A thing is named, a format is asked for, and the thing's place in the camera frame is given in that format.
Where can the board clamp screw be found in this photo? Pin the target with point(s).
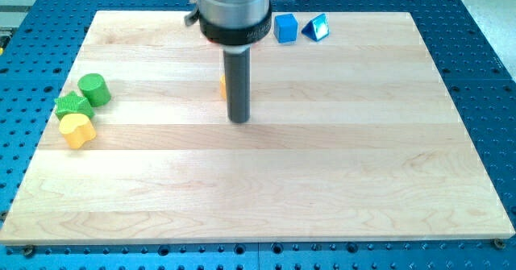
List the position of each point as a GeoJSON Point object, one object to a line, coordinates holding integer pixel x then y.
{"type": "Point", "coordinates": [28, 250]}
{"type": "Point", "coordinates": [499, 244]}

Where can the right board clamp screw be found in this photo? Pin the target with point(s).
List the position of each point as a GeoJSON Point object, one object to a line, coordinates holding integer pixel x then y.
{"type": "Point", "coordinates": [499, 244]}

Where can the green star block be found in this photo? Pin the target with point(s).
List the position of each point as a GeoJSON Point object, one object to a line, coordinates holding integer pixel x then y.
{"type": "Point", "coordinates": [71, 103]}

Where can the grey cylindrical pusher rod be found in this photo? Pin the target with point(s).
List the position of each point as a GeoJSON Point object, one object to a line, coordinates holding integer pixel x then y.
{"type": "Point", "coordinates": [237, 80]}

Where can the yellow hexagon block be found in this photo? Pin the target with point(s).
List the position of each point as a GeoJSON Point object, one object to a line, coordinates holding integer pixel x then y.
{"type": "Point", "coordinates": [222, 87]}

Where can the yellow heart block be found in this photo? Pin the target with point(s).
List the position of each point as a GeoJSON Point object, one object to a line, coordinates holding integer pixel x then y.
{"type": "Point", "coordinates": [77, 129]}

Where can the green cylinder block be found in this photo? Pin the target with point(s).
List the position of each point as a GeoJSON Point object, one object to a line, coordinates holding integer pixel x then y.
{"type": "Point", "coordinates": [93, 86]}

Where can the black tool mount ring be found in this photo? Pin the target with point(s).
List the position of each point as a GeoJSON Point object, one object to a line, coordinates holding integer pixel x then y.
{"type": "Point", "coordinates": [236, 36]}

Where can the left board clamp screw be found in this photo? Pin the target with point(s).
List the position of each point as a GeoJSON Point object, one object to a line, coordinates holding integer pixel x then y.
{"type": "Point", "coordinates": [28, 250]}

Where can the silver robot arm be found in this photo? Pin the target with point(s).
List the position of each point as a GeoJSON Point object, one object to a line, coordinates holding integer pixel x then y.
{"type": "Point", "coordinates": [235, 25]}

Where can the blue cube block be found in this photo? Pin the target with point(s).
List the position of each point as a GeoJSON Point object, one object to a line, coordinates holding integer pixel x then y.
{"type": "Point", "coordinates": [285, 28]}

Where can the blue triangle block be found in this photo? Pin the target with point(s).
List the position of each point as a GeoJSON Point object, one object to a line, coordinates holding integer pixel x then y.
{"type": "Point", "coordinates": [317, 28]}

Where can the wooden board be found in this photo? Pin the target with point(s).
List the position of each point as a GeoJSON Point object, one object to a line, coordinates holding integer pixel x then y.
{"type": "Point", "coordinates": [351, 138]}

